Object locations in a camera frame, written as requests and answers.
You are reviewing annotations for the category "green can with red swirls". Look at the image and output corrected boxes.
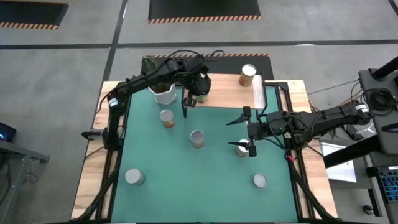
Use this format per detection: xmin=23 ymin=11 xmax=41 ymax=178
xmin=195 ymin=93 xmax=210 ymax=105

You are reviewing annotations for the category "green cactus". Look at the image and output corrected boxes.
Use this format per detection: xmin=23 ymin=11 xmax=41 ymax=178
xmin=141 ymin=55 xmax=165 ymax=75

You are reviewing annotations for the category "black cross beam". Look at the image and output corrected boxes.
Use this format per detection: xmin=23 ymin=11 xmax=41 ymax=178
xmin=323 ymin=134 xmax=385 ymax=169

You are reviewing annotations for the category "wooden shelf with black frame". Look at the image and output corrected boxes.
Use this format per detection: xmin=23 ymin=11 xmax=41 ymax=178
xmin=181 ymin=73 xmax=269 ymax=121

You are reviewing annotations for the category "grey desk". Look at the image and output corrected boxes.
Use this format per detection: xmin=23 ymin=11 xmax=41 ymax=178
xmin=0 ymin=139 xmax=50 ymax=218

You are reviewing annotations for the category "orange green beans can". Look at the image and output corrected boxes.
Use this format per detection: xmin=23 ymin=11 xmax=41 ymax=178
xmin=190 ymin=129 xmax=206 ymax=149

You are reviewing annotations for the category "coiled black cable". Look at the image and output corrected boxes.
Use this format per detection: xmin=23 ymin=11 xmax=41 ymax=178
xmin=362 ymin=88 xmax=398 ymax=112

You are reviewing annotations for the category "orange corn label can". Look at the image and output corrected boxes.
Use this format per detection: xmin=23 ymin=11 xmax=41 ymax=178
xmin=235 ymin=138 xmax=251 ymax=157
xmin=159 ymin=108 xmax=176 ymax=129

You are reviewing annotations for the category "backlit keyboard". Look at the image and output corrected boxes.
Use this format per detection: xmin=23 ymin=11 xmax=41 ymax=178
xmin=377 ymin=166 xmax=398 ymax=203

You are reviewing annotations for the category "black pole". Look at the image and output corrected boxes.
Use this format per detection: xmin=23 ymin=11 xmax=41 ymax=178
xmin=372 ymin=55 xmax=398 ymax=80

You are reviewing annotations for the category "black aluminium rig frame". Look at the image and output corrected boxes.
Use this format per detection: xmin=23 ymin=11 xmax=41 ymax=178
xmin=71 ymin=80 xmax=340 ymax=224

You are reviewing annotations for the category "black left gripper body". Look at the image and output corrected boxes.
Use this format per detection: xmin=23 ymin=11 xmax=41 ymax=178
xmin=183 ymin=60 xmax=212 ymax=108

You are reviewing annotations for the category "wide silver-lid tin can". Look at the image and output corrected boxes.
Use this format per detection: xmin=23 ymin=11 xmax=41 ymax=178
xmin=124 ymin=168 xmax=146 ymax=186

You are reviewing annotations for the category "teal table mat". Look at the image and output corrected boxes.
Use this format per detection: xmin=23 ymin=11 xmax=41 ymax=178
xmin=111 ymin=86 xmax=299 ymax=223

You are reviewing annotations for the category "short yellow pineapple rings can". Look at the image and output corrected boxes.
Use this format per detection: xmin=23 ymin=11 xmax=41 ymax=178
xmin=252 ymin=172 xmax=269 ymax=189

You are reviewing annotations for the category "white sheet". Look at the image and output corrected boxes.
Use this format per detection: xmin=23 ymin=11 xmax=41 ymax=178
xmin=319 ymin=141 xmax=358 ymax=184

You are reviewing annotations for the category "black hazard-striped floor mat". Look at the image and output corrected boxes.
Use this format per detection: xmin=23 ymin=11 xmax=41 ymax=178
xmin=0 ymin=0 xmax=70 ymax=30
xmin=141 ymin=53 xmax=275 ymax=81
xmin=148 ymin=0 xmax=262 ymax=24

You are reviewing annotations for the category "tall orange pineapple can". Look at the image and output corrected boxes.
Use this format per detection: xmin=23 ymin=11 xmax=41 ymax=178
xmin=238 ymin=63 xmax=257 ymax=88

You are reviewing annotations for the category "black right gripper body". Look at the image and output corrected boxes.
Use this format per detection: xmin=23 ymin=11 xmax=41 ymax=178
xmin=243 ymin=106 xmax=276 ymax=158

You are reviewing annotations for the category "dark monitor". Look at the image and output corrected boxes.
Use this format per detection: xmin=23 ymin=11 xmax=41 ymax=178
xmin=0 ymin=121 xmax=17 ymax=143

